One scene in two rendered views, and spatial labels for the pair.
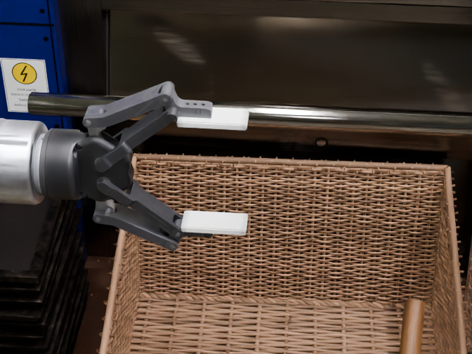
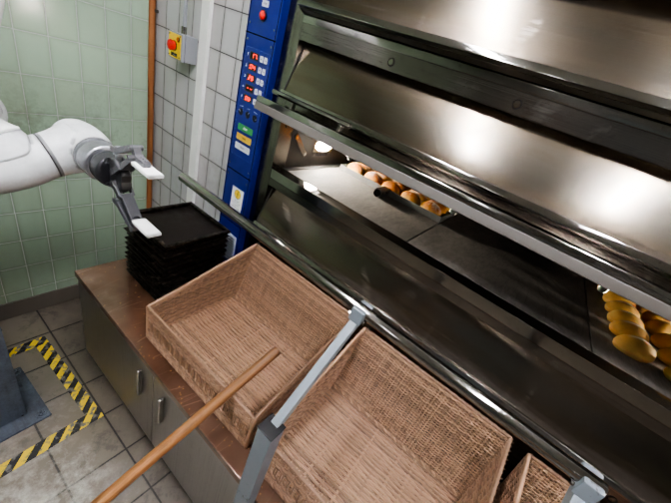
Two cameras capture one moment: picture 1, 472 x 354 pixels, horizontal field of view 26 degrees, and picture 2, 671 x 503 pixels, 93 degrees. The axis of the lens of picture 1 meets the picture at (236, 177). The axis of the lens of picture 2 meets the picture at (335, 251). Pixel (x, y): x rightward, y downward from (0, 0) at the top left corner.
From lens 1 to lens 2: 0.80 m
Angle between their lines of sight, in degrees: 20
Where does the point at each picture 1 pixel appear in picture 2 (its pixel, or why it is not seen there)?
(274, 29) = (319, 223)
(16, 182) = (80, 160)
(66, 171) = (96, 165)
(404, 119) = (286, 253)
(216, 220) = (147, 227)
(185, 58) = (287, 218)
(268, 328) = (259, 334)
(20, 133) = (97, 144)
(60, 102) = (187, 180)
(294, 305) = (277, 334)
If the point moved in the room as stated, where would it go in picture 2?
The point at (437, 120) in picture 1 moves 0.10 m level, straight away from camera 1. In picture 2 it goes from (298, 262) to (327, 254)
